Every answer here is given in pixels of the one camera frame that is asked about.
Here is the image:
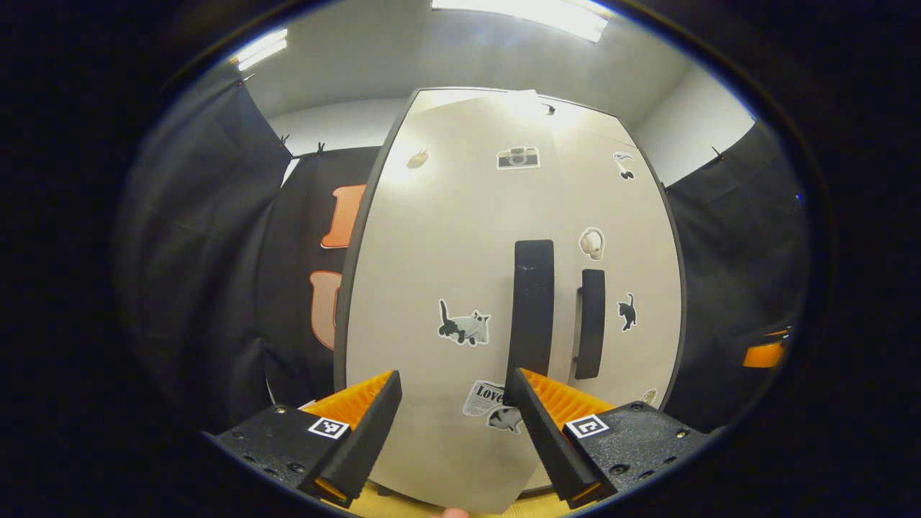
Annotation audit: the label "white and grey cabinet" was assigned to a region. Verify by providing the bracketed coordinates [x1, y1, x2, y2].
[332, 86, 686, 497]

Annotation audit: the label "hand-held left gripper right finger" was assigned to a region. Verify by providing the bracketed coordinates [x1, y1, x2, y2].
[507, 368, 713, 509]

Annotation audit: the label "black cabinet door handle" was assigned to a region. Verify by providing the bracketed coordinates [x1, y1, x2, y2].
[506, 240, 555, 393]
[573, 268, 607, 381]

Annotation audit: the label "long ceiling light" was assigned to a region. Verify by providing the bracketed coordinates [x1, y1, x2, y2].
[430, 0, 609, 42]

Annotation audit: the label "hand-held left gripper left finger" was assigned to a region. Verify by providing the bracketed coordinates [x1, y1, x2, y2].
[205, 369, 404, 509]

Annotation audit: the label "small ceiling light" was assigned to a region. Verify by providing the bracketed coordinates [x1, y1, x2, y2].
[229, 29, 289, 71]

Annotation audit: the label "black backdrop cloth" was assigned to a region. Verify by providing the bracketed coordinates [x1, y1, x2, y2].
[662, 119, 810, 432]
[115, 72, 382, 432]

